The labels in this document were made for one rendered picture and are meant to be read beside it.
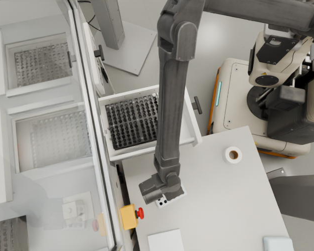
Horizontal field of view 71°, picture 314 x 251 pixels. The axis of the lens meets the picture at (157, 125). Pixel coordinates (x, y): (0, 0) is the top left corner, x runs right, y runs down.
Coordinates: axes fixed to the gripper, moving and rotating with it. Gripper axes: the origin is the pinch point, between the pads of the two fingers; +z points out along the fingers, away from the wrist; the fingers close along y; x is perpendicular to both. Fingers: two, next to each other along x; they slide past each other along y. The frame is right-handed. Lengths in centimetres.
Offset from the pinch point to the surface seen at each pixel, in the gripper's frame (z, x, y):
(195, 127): -12.0, 17.0, -13.7
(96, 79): -12.1, -8.3, -46.7
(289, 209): 48, 62, 44
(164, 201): 5.2, -4.0, 5.6
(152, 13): 78, 61, -143
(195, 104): -10.5, 22.0, -21.9
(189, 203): 5.4, 4.8, 10.7
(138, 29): 75, 41, -130
